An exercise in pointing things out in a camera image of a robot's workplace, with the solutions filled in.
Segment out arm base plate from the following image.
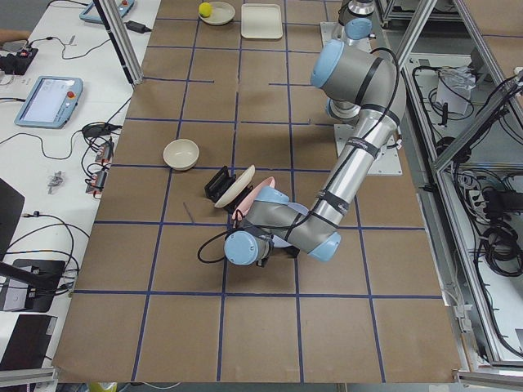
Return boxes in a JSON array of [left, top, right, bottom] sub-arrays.
[[318, 18, 376, 65], [333, 124, 403, 176]]

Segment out black power brick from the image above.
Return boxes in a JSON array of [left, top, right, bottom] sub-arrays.
[[125, 20, 152, 33]]

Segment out black braided cable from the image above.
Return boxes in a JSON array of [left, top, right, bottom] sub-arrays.
[[197, 228, 239, 264]]

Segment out black monitor stand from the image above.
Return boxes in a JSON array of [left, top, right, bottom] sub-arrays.
[[1, 259, 65, 313]]

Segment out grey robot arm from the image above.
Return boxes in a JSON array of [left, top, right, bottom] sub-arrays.
[[338, 0, 375, 46], [224, 39, 406, 265]]

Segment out pink plate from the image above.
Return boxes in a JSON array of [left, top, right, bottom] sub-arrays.
[[232, 176, 275, 221]]

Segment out black box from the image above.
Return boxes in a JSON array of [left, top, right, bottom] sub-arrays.
[[1, 314, 57, 371]]

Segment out white paper bag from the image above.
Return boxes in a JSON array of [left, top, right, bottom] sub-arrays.
[[436, 66, 476, 115]]

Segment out yellow lemon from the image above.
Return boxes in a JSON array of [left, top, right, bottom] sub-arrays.
[[199, 2, 212, 18]]

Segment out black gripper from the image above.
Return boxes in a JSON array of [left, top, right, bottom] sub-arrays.
[[255, 236, 299, 268]]

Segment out black plate rack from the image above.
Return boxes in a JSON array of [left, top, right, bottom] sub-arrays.
[[204, 166, 253, 205]]

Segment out cream plate in rack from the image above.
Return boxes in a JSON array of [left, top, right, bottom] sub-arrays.
[[214, 165, 256, 208]]

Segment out aluminium side frame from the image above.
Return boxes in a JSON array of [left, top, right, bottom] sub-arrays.
[[377, 1, 522, 389]]

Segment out aluminium frame post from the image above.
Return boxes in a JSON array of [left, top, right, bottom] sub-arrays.
[[93, 0, 144, 86]]

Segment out cream bowl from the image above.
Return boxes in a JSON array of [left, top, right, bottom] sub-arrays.
[[163, 139, 199, 171]]

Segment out blue teach pendant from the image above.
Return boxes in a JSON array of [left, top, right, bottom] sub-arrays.
[[14, 76, 83, 129], [78, 0, 138, 25]]

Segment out white rectangular tray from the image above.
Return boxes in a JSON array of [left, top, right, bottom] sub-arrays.
[[241, 3, 283, 40]]

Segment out grey oval plate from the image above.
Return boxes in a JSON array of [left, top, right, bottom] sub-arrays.
[[199, 1, 235, 25]]

